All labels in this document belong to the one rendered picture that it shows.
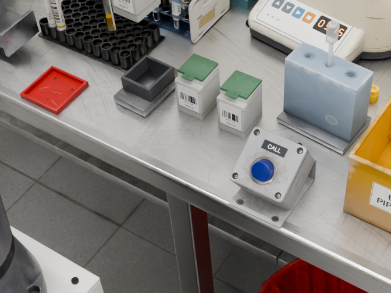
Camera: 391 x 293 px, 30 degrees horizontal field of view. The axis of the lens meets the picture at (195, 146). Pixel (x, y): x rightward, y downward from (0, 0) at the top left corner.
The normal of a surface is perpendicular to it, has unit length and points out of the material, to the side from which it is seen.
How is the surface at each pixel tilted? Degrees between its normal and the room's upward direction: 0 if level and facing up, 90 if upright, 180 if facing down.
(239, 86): 0
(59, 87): 0
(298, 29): 25
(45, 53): 0
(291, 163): 30
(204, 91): 90
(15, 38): 90
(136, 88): 90
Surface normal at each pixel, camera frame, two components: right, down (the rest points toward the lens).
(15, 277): 0.92, -0.07
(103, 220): -0.07, -0.67
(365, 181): -0.57, 0.64
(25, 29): 0.83, 0.38
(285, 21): -0.35, -0.36
